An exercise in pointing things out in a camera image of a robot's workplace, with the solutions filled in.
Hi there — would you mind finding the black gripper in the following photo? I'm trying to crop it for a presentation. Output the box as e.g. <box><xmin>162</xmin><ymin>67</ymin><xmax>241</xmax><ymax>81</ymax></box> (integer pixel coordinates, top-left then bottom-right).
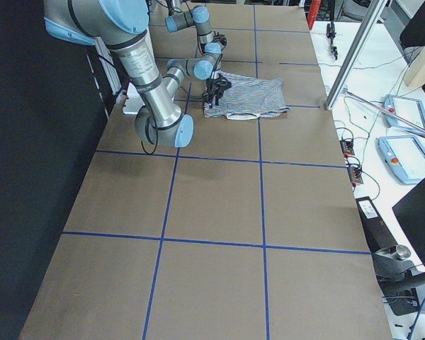
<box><xmin>203</xmin><ymin>76</ymin><xmax>232</xmax><ymax>108</ymax></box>

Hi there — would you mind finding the navy white striped polo shirt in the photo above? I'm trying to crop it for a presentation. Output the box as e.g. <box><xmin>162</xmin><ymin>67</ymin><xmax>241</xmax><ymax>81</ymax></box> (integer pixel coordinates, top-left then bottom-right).
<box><xmin>203</xmin><ymin>72</ymin><xmax>290</xmax><ymax>120</ymax></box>

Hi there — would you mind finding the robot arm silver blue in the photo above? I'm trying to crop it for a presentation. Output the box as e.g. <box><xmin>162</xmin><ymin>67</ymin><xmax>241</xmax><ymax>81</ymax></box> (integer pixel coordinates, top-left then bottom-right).
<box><xmin>164</xmin><ymin>1</ymin><xmax>214</xmax><ymax>47</ymax></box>
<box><xmin>44</xmin><ymin>1</ymin><xmax>232</xmax><ymax>148</ymax></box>

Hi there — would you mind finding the black clamp stand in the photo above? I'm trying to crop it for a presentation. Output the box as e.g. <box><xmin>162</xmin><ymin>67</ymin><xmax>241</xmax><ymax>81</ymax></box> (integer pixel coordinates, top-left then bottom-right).
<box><xmin>326</xmin><ymin>0</ymin><xmax>338</xmax><ymax>60</ymax></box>

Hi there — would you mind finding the black power strip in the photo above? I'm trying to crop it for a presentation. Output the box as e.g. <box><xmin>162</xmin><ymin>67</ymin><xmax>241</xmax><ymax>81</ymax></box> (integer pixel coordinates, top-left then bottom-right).
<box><xmin>339</xmin><ymin>138</ymin><xmax>363</xmax><ymax>188</ymax></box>

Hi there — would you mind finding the blue teach pendant upper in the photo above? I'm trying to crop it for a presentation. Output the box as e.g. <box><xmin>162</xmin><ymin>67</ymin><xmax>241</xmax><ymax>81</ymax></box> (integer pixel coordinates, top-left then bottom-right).
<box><xmin>382</xmin><ymin>94</ymin><xmax>425</xmax><ymax>135</ymax></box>

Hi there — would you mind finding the blue teach pendant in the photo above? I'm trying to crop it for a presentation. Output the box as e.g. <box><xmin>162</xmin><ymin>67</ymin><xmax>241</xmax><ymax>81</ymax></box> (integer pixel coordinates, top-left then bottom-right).
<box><xmin>377</xmin><ymin>135</ymin><xmax>425</xmax><ymax>185</ymax></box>
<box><xmin>382</xmin><ymin>94</ymin><xmax>425</xmax><ymax>135</ymax></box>

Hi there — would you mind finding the metal rod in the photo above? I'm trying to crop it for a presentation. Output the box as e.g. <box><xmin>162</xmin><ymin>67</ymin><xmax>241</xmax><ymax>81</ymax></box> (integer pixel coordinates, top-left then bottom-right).
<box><xmin>343</xmin><ymin>90</ymin><xmax>425</xmax><ymax>135</ymax></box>

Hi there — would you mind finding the blue teach pendant lower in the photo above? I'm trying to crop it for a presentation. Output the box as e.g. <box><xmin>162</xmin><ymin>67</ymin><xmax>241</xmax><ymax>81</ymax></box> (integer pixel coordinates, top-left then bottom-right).
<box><xmin>377</xmin><ymin>135</ymin><xmax>425</xmax><ymax>185</ymax></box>

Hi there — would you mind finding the black box with label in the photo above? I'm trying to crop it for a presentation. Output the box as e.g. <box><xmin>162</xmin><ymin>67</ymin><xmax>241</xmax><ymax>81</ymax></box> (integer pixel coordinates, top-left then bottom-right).
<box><xmin>356</xmin><ymin>196</ymin><xmax>397</xmax><ymax>253</ymax></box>

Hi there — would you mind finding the black monitor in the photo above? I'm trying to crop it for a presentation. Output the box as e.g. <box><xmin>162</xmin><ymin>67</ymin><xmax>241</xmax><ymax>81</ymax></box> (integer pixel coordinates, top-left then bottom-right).
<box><xmin>392</xmin><ymin>178</ymin><xmax>425</xmax><ymax>251</ymax></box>

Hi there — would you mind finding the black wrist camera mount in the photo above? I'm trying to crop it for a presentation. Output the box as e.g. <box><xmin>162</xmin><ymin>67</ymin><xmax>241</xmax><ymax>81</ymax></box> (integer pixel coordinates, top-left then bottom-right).
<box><xmin>212</xmin><ymin>31</ymin><xmax>227</xmax><ymax>50</ymax></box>

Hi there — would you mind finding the aluminium frame post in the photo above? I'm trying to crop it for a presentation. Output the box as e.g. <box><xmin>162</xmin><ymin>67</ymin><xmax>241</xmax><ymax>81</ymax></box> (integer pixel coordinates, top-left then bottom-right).
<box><xmin>325</xmin><ymin>0</ymin><xmax>387</xmax><ymax>111</ymax></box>

